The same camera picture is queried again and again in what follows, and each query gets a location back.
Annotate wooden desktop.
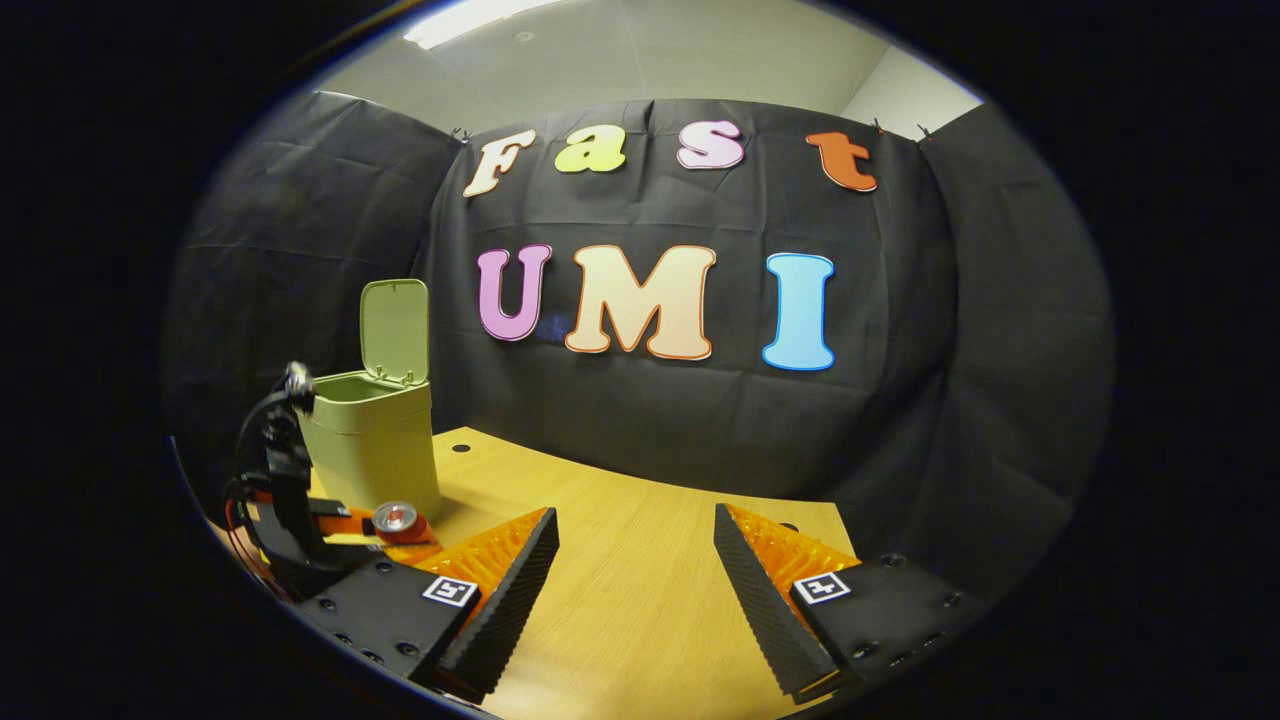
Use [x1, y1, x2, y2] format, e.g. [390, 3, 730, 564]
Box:
[205, 427, 863, 720]

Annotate red pop can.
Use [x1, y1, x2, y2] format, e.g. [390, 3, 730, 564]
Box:
[372, 502, 433, 547]

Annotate black backdrop cloth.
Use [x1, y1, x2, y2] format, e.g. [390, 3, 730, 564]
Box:
[165, 90, 1116, 611]

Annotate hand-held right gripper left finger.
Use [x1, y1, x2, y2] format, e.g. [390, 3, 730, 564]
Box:
[297, 506, 561, 704]

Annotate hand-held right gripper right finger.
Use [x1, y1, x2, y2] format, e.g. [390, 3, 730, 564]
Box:
[712, 502, 993, 704]

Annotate pale green desktop garbage bin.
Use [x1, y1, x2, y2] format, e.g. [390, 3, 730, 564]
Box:
[298, 279, 443, 521]

